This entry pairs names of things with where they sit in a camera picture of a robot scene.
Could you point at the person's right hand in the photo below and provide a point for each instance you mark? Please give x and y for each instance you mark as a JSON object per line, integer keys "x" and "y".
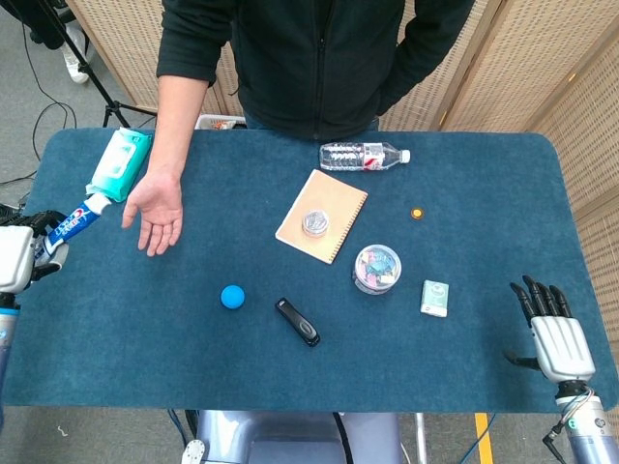
{"x": 157, "y": 212}

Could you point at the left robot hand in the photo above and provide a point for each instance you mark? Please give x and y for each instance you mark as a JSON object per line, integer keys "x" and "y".
{"x": 17, "y": 256}

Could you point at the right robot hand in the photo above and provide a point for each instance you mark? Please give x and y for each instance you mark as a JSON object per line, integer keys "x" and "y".
{"x": 561, "y": 345}

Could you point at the white blue toothpaste tube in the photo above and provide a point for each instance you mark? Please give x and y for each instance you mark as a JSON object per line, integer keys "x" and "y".
{"x": 77, "y": 221}

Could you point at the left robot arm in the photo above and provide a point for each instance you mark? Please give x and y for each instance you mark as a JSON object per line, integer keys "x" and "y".
{"x": 7, "y": 348}

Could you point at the person's right forearm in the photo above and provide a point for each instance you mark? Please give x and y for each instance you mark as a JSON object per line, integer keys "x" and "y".
{"x": 176, "y": 125}

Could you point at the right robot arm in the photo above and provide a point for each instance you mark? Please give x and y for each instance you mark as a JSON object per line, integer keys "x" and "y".
{"x": 587, "y": 425}

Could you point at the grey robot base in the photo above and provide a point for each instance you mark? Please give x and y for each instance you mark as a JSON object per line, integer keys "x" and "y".
{"x": 290, "y": 437}

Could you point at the green wet wipes pack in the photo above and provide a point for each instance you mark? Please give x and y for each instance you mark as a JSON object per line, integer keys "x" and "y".
{"x": 121, "y": 162}

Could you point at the white plastic basket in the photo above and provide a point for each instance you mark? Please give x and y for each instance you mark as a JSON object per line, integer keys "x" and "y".
{"x": 220, "y": 122}

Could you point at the blue foam ball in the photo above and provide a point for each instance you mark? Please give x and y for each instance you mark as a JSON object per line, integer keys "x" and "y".
{"x": 232, "y": 296}

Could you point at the blue felt table mat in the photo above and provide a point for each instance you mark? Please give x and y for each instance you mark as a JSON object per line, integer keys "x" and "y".
{"x": 435, "y": 357}

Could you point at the small green white box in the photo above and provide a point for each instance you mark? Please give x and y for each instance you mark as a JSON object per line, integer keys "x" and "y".
{"x": 434, "y": 298}

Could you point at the black tripod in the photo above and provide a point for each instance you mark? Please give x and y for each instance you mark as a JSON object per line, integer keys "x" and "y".
{"x": 97, "y": 82}

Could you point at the round tin of paper clips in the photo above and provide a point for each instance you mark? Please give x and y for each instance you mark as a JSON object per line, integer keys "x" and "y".
{"x": 316, "y": 222}

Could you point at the woven folding screen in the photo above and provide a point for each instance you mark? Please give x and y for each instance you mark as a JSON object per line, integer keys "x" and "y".
{"x": 140, "y": 53}
{"x": 541, "y": 67}

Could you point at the tan spiral notebook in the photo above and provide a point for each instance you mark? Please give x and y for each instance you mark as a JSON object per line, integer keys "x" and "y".
{"x": 321, "y": 215}

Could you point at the black stapler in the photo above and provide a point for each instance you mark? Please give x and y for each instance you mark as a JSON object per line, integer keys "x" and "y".
{"x": 297, "y": 322}

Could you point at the white shoe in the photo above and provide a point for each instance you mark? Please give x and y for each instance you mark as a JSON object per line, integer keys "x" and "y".
{"x": 76, "y": 53}

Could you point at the small orange round cap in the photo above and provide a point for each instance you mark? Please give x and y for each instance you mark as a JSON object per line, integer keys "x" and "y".
{"x": 417, "y": 213}

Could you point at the clear tub of binder clips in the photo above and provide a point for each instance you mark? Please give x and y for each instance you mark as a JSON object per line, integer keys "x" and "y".
{"x": 377, "y": 269}

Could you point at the clear plastic water bottle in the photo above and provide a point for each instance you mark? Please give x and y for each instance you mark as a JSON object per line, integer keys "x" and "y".
{"x": 360, "y": 156}

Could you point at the person's black jacket torso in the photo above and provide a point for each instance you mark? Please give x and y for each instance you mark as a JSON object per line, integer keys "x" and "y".
{"x": 314, "y": 58}

